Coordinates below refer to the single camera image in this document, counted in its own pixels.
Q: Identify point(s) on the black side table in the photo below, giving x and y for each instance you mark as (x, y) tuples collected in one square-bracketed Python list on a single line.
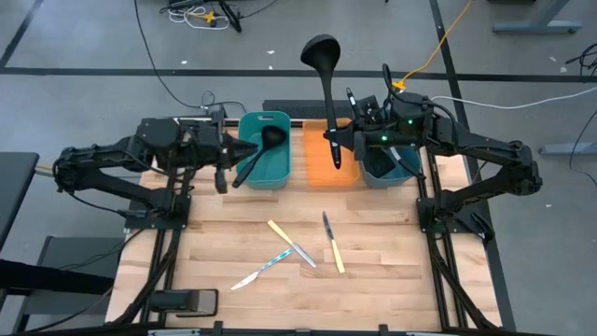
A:
[(16, 196)]

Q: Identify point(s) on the black ribbed mat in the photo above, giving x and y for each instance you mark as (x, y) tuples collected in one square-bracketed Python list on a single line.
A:
[(289, 108)]

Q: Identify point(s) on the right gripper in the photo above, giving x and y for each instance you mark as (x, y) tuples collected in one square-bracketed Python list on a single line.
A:
[(401, 135)]

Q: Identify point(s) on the black serving spoon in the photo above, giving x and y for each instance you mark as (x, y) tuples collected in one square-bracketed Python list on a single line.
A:
[(273, 137)]

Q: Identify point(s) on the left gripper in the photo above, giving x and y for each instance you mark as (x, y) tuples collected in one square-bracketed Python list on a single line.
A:
[(205, 144)]

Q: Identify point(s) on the black ladle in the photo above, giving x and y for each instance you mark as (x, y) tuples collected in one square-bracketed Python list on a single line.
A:
[(321, 53)]

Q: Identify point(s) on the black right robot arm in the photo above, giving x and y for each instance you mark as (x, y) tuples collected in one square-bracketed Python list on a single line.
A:
[(485, 142)]

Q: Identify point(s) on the black frame rail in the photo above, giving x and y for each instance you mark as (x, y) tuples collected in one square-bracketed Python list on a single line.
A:
[(436, 270), (162, 261), (280, 332)]

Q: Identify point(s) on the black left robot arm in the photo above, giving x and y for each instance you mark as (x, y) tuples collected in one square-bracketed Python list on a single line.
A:
[(102, 148)]

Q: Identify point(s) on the black bench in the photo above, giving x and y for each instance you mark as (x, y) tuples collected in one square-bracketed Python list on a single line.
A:
[(56, 277)]

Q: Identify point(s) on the black steel-necked utensil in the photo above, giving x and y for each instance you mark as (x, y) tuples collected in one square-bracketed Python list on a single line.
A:
[(412, 169)]

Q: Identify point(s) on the teal plastic bin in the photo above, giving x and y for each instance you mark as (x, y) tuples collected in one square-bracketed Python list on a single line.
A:
[(270, 175)]

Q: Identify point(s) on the orange plastic tray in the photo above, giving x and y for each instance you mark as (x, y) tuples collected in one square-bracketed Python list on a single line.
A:
[(322, 168)]

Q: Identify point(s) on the black tripod legs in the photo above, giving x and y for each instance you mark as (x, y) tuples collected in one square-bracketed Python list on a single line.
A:
[(231, 18)]

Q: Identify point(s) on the black box device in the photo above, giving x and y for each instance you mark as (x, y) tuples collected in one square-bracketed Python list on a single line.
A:
[(177, 302)]

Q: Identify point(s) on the blue plastic bin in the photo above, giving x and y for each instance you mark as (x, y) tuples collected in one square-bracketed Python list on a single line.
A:
[(396, 179)]

